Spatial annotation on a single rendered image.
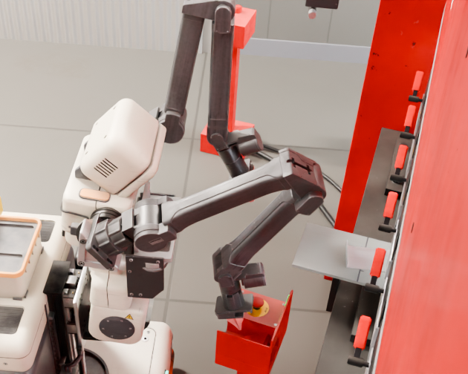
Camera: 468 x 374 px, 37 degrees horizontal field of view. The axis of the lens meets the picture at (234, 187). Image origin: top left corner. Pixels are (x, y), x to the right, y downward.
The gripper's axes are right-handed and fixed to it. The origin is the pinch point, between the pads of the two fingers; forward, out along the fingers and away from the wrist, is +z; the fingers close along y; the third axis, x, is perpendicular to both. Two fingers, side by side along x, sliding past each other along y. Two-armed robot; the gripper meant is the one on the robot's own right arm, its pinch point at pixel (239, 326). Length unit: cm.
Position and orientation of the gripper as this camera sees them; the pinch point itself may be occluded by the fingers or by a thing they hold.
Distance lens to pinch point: 201.4
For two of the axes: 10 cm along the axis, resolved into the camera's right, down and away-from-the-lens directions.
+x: 0.9, -5.7, 8.2
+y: 9.8, -1.0, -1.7
